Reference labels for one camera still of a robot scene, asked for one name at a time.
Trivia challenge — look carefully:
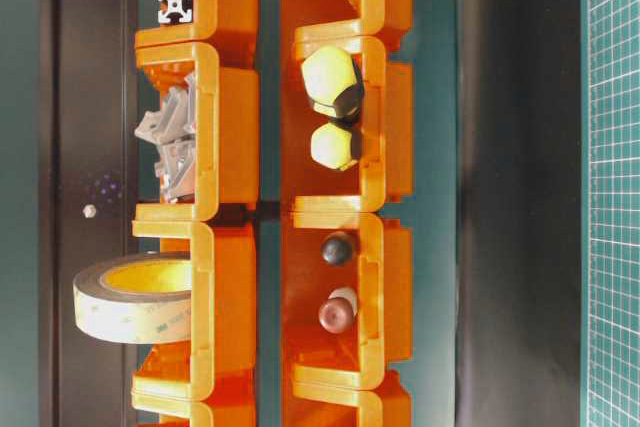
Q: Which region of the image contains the black handle screwdriver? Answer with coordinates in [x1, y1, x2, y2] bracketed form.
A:
[321, 231, 357, 266]

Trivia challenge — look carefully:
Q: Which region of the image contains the grey corner brackets pile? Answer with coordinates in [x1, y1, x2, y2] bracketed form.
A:
[134, 72, 196, 203]

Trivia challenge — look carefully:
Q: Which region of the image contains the beige tape roll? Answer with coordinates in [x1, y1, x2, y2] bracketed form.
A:
[73, 252, 192, 344]

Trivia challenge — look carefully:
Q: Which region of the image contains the black rack base stand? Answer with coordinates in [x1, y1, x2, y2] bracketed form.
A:
[38, 0, 138, 426]

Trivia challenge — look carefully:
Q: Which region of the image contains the orange upper bin rack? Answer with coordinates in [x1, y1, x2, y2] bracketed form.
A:
[132, 0, 260, 417]

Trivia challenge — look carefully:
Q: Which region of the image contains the large yellow black screwdriver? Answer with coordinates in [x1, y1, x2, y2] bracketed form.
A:
[301, 46, 364, 121]

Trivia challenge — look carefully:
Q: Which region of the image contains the small yellow black screwdriver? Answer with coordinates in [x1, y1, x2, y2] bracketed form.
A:
[310, 123, 362, 171]

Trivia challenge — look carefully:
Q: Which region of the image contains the aluminium extrusion profile lower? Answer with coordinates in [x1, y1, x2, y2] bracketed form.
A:
[157, 0, 193, 25]

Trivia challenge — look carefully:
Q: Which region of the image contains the green cutting mat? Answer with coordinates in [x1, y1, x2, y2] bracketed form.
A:
[583, 0, 639, 426]

